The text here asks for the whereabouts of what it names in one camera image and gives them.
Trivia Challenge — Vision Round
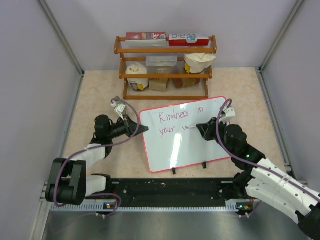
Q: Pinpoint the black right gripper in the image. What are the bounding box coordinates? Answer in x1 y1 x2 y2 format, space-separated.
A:
197 116 235 156

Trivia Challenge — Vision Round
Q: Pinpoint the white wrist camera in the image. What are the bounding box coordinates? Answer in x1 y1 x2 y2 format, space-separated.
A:
111 101 127 120
219 107 236 124

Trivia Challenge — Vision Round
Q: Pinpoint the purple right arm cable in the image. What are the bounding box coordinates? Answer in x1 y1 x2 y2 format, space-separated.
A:
215 98 320 218

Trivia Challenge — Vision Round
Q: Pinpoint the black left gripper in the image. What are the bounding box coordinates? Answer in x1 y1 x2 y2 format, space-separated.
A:
107 114 148 140

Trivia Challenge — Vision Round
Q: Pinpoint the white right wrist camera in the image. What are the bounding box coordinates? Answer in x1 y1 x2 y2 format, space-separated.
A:
219 107 236 124

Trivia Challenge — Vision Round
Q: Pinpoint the grey cable duct rail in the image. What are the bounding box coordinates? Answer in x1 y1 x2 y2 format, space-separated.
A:
50 200 254 214

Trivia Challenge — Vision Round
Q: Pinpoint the cream cloth bag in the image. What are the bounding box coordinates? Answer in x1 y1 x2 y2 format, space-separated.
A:
184 53 216 74

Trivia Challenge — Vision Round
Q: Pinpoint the wooden two-tier shelf rack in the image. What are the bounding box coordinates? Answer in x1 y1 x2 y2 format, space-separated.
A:
114 35 217 101

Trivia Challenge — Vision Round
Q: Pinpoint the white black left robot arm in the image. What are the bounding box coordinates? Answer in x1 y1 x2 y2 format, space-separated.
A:
45 115 149 206

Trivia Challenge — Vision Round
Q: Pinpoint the red white zero box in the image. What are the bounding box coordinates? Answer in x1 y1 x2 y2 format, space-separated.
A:
168 33 210 47

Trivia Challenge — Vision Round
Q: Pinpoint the clear plastic box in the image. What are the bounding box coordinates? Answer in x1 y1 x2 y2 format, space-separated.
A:
145 55 178 67

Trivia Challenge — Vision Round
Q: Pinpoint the pink framed whiteboard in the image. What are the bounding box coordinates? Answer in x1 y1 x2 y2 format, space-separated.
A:
139 96 229 173

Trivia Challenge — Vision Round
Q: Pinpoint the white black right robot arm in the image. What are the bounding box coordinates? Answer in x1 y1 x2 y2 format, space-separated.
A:
195 117 320 240

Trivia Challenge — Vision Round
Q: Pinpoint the tan sponge block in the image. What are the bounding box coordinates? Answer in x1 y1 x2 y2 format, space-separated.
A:
149 78 169 92

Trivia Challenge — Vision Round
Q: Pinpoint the red white carton box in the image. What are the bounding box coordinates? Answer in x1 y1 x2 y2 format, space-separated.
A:
125 32 167 47

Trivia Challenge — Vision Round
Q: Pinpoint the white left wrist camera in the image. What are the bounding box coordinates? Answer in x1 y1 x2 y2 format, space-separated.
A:
111 101 127 120

